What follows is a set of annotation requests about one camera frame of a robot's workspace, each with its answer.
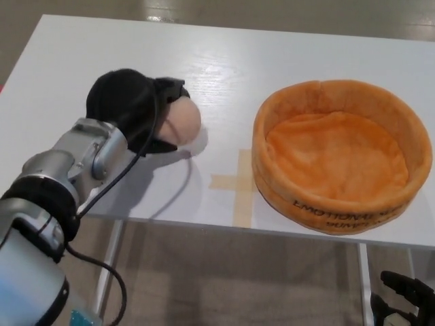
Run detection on beige masking tape cross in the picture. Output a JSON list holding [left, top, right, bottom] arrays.
[[210, 149, 260, 229]]

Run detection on orange plush round plate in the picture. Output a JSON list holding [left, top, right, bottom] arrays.
[[253, 79, 435, 236]]

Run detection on white metal table leg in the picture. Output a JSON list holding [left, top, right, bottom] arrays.
[[358, 242, 372, 326], [92, 219, 124, 320]]

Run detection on pink round plush toy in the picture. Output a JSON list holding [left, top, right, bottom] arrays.
[[156, 96, 203, 143]]

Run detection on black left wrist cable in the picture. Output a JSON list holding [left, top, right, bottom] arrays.
[[65, 78, 162, 326]]

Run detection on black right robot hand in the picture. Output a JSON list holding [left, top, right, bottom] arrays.
[[369, 270, 435, 326]]

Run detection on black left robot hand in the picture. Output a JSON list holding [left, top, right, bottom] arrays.
[[84, 68, 190, 158]]

